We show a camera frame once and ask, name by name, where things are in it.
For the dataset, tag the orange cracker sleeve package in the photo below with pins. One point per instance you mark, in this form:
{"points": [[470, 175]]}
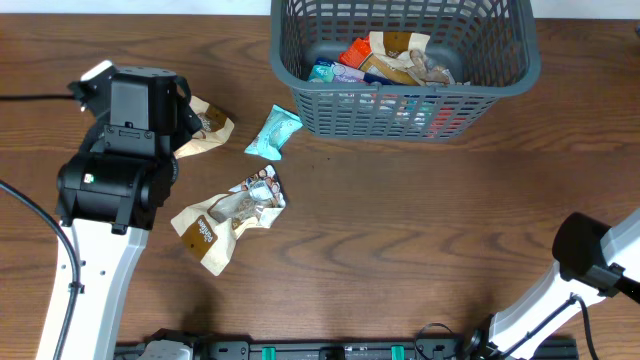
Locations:
{"points": [[356, 54]]}

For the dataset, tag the beige snack pouch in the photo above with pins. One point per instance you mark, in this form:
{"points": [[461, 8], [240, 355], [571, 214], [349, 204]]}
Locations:
{"points": [[216, 129], [401, 58], [211, 229]]}

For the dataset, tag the teal snack packet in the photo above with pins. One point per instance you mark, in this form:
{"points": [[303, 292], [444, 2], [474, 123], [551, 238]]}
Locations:
{"points": [[279, 126]]}

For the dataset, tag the multicolour tissue pack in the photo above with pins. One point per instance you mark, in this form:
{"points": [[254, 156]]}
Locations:
{"points": [[328, 71]]}

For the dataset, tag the dark grey plastic basket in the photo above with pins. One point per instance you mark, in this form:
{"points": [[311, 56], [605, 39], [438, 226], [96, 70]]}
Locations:
{"points": [[489, 47]]}

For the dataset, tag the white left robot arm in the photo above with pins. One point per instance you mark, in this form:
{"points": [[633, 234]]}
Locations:
{"points": [[108, 196]]}

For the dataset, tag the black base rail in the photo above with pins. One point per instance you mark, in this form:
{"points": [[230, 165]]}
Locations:
{"points": [[169, 344]]}

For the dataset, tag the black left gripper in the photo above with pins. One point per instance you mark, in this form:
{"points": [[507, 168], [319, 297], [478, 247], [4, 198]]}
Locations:
{"points": [[178, 132]]}

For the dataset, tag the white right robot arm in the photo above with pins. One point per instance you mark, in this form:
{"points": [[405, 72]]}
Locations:
{"points": [[592, 261]]}

